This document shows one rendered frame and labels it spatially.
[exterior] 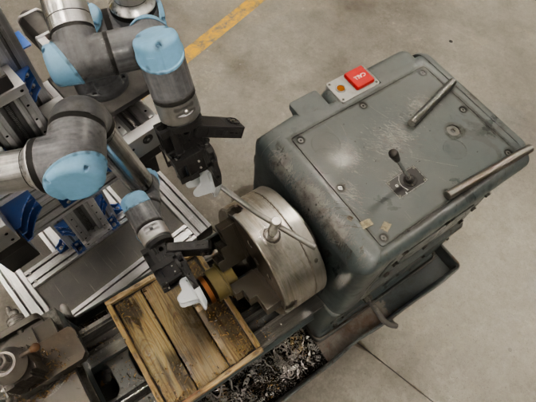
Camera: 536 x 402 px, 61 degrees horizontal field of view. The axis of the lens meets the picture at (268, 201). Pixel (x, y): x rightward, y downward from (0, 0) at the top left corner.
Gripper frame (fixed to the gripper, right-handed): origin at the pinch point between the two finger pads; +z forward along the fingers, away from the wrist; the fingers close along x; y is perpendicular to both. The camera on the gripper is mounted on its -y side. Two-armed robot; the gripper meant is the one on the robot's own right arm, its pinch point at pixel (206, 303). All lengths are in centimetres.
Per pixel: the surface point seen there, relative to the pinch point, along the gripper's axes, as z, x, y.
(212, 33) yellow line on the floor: -183, -110, -103
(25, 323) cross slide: -24.4, -13.3, 40.7
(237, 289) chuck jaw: 1.4, 0.5, -7.9
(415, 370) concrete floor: 50, -110, -73
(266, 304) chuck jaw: 8.5, 1.6, -11.7
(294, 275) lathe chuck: 7.8, 8.6, -19.5
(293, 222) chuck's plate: -1.6, 13.4, -25.4
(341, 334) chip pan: 21, -56, -39
